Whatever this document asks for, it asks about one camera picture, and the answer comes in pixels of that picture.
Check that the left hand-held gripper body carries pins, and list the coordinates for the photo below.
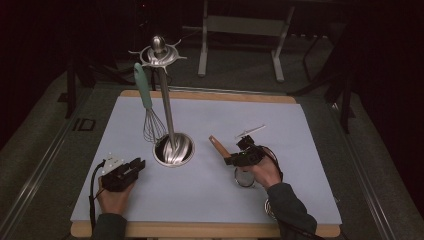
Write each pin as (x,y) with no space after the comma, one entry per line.
(116,178)

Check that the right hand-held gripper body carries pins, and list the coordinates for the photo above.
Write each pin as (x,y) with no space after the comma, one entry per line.
(251,156)

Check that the stainless steel utensil rack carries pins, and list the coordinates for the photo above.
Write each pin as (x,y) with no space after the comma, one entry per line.
(166,100)

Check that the person's right hand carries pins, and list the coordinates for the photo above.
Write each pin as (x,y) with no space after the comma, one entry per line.
(266,173)

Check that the person's left hand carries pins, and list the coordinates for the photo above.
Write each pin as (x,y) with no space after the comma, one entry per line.
(115,201)

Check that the pale blue table mat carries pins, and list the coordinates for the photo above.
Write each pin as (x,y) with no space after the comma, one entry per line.
(206,193)

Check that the wooden table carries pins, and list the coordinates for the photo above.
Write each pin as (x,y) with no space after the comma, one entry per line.
(206,97)

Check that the dark metal stand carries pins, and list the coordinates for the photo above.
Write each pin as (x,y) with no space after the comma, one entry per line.
(71,90)
(346,106)

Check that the white metal stand frame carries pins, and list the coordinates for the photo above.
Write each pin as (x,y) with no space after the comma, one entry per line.
(246,26)

